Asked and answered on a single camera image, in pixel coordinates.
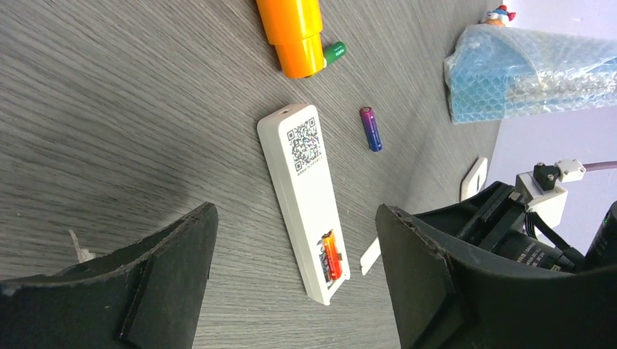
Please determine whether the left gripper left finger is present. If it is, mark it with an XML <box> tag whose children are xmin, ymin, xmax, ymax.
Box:
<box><xmin>1</xmin><ymin>203</ymin><xmax>218</xmax><ymax>348</ymax></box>

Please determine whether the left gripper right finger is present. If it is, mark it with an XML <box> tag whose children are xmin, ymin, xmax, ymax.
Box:
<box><xmin>375</xmin><ymin>205</ymin><xmax>616</xmax><ymax>348</ymax></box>

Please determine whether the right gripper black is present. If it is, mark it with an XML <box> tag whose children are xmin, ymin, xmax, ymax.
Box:
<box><xmin>416</xmin><ymin>182</ymin><xmax>525</xmax><ymax>251</ymax></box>

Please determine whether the small white remote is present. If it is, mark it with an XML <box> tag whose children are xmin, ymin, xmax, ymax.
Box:
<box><xmin>460</xmin><ymin>157</ymin><xmax>488</xmax><ymax>201</ymax></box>

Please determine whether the white battery cover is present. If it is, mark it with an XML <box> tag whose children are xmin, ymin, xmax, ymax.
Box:
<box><xmin>359</xmin><ymin>238</ymin><xmax>381</xmax><ymax>276</ymax></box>

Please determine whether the dark brown battery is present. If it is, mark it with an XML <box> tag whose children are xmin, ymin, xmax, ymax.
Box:
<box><xmin>317</xmin><ymin>240</ymin><xmax>333</xmax><ymax>287</ymax></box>

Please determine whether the white remote control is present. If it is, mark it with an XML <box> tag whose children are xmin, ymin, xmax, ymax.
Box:
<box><xmin>257</xmin><ymin>104</ymin><xmax>351</xmax><ymax>305</ymax></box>

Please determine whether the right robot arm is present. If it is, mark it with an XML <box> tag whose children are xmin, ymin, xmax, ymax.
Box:
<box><xmin>416</xmin><ymin>182</ymin><xmax>605</xmax><ymax>273</ymax></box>

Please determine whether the purple blue battery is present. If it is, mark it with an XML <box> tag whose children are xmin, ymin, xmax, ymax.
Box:
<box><xmin>359</xmin><ymin>107</ymin><xmax>383</xmax><ymax>152</ymax></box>

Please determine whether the cupcake toy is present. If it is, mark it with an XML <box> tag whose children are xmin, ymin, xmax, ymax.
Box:
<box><xmin>481</xmin><ymin>4</ymin><xmax>517</xmax><ymax>26</ymax></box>

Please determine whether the green battery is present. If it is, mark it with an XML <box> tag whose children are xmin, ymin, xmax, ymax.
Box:
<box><xmin>323</xmin><ymin>41</ymin><xmax>347</xmax><ymax>67</ymax></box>

